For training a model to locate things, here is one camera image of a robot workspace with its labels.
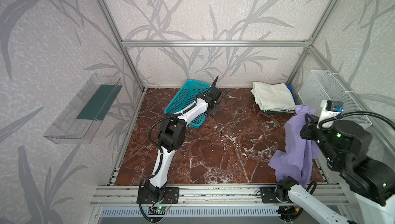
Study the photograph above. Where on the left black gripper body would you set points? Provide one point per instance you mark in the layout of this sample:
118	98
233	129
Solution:
214	93

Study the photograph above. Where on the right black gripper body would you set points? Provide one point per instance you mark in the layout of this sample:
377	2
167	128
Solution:
307	130

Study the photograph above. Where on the teal plastic basket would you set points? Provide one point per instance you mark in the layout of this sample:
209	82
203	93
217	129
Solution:
186	95

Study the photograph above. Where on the purple t-shirt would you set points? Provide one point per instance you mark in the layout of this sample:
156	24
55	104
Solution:
297	160

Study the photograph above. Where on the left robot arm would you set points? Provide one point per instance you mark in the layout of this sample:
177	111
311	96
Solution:
190	105

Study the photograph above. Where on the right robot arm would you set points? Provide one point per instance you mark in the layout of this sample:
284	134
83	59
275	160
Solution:
344	143

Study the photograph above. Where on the folded blue t-shirt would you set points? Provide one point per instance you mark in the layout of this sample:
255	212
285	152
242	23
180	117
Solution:
294	100

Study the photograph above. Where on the folded cream t-shirt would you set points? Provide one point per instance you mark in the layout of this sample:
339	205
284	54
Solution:
269	97

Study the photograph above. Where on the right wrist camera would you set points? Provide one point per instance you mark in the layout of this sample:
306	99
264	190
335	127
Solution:
330	109

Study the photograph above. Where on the aluminium back frame bar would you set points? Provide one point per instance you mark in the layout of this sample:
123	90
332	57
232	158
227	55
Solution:
214	43

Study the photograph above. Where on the white wire mesh basket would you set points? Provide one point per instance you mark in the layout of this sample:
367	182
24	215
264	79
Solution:
322	85

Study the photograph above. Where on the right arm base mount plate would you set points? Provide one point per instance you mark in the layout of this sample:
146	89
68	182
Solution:
273	195

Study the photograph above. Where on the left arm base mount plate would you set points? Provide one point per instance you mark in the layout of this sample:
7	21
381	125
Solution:
168	195

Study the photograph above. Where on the clear plastic wall shelf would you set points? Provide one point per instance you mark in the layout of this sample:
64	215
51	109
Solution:
84	114

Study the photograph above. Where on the aluminium front rail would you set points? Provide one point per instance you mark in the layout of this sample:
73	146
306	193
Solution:
211	195

